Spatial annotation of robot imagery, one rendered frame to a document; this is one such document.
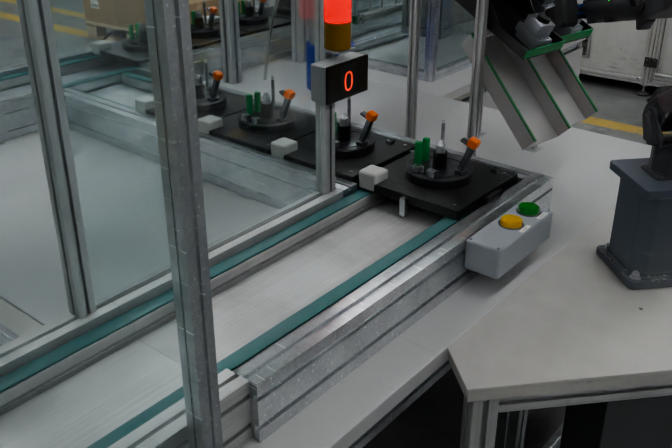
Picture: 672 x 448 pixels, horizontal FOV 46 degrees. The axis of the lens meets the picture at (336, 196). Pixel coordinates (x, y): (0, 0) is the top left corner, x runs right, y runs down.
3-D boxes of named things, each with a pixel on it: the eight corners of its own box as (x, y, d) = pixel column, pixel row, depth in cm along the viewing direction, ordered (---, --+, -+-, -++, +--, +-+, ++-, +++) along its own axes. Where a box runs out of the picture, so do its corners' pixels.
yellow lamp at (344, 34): (356, 47, 147) (356, 20, 145) (339, 52, 144) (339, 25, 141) (335, 43, 150) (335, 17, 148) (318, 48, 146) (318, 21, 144)
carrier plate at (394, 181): (517, 181, 168) (518, 172, 167) (457, 221, 151) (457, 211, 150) (422, 154, 182) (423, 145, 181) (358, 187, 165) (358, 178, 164)
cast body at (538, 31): (546, 51, 171) (561, 24, 166) (532, 53, 169) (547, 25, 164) (523, 28, 176) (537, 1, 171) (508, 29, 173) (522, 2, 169)
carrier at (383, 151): (417, 152, 183) (419, 100, 177) (352, 186, 166) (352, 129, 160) (336, 129, 196) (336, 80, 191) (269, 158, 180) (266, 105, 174)
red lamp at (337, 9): (356, 20, 145) (357, -7, 143) (339, 25, 141) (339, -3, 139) (335, 16, 148) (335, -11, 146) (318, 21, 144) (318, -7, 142)
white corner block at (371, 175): (388, 186, 165) (389, 168, 164) (375, 193, 162) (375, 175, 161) (370, 181, 168) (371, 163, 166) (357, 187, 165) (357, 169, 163)
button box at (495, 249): (550, 238, 155) (553, 209, 153) (497, 281, 141) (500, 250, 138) (517, 227, 159) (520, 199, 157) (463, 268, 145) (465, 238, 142)
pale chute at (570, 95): (585, 119, 192) (598, 110, 188) (552, 132, 184) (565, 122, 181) (526, 24, 197) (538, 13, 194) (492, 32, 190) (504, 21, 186)
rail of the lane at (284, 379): (548, 219, 172) (554, 173, 167) (260, 443, 110) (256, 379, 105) (525, 212, 175) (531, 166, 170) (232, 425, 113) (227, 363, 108)
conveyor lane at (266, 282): (512, 219, 172) (516, 177, 168) (229, 423, 113) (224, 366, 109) (404, 184, 188) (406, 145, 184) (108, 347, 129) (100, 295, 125)
